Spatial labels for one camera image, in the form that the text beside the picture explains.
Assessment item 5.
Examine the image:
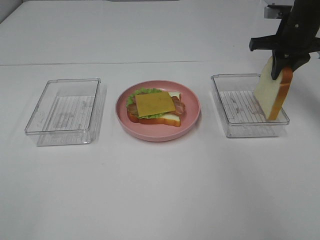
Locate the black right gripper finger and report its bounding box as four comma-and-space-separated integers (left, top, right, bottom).
289, 53, 311, 72
271, 51, 290, 80

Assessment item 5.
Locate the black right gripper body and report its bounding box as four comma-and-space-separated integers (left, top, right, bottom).
249, 0, 320, 56

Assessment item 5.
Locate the bread slice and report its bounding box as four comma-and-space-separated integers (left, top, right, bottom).
253, 56, 293, 121
126, 92, 182, 127

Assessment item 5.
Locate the bacon strip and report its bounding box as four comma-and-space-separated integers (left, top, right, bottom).
127, 96, 139, 116
171, 96, 186, 116

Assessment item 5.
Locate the yellow cheese slice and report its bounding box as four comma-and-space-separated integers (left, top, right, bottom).
135, 91, 176, 117

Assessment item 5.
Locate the green lettuce leaf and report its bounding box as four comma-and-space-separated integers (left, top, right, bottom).
126, 87, 166, 119

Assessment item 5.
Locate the right clear plastic container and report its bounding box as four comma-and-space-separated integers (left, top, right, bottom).
211, 73, 290, 138

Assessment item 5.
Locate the clear plastic container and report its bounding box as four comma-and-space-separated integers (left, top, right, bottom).
211, 73, 290, 138
24, 78, 103, 147

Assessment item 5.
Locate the pink round plate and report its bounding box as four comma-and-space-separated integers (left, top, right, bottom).
115, 80, 201, 142

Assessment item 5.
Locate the left clear plastic container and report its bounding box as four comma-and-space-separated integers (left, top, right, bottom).
24, 78, 103, 147

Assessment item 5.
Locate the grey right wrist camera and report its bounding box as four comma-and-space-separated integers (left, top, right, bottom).
264, 4, 293, 19

